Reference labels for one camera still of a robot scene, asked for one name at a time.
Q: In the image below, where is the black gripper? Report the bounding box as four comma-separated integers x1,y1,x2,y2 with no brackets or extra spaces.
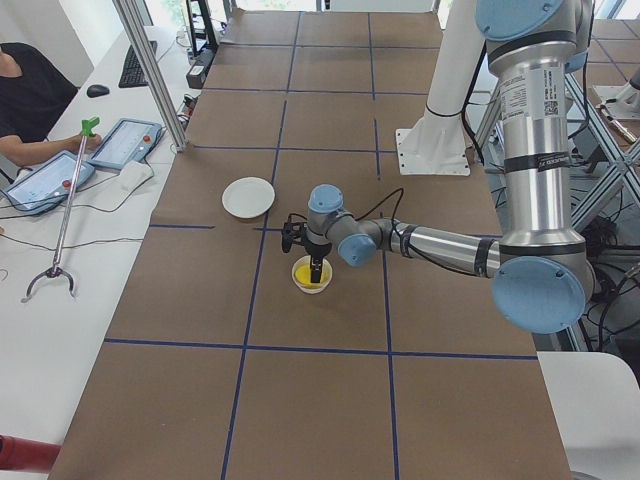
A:
303,239,332,284

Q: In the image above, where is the yellow lemon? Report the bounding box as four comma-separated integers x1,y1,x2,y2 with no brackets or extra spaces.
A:
294,264,329,288

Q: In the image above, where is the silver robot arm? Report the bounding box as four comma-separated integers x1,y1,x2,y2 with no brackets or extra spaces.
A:
282,1,594,334

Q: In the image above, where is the white bowl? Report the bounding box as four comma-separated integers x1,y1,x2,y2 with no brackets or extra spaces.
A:
291,255,333,294

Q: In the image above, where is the white plate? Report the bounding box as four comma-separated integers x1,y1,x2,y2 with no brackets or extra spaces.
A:
222,177,275,219

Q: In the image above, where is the brown paper table mat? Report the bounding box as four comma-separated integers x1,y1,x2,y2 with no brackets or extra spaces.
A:
52,12,569,479

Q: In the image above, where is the white folded cloth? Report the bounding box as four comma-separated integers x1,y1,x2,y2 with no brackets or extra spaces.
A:
118,161,154,192

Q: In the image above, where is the black mini computer box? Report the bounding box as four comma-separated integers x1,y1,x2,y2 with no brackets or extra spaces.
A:
186,48,216,89

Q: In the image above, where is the far teach pendant tablet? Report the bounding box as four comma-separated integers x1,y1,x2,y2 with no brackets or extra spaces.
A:
88,118,162,170

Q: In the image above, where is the teach pendant tablet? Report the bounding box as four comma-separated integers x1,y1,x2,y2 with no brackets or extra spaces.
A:
88,118,162,170
1,151,77,215

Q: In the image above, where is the black keyboard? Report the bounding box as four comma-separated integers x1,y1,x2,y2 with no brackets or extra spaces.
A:
118,45,148,89

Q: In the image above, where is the near teach pendant tablet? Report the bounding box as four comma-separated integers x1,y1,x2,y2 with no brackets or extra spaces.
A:
1,151,77,215

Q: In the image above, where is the black computer mouse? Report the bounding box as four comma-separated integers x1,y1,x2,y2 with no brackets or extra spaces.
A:
86,84,110,98

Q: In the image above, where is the person in black shirt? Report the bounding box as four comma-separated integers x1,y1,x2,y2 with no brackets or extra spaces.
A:
1,42,82,167

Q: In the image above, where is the red fire extinguisher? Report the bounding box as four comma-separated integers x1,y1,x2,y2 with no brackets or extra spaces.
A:
0,435,61,474

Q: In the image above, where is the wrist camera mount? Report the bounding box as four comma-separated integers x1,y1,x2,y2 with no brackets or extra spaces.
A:
281,214,306,254

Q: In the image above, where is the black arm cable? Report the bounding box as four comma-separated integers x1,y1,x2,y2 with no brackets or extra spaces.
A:
354,187,496,276

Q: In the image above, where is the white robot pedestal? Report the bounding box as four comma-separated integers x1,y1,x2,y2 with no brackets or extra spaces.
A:
396,0,485,176

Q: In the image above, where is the green handled reacher grabber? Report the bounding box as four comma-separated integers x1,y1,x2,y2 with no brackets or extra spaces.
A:
21,116,100,303

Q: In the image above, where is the aluminium frame post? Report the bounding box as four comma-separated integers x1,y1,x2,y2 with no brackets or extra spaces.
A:
113,0,187,153

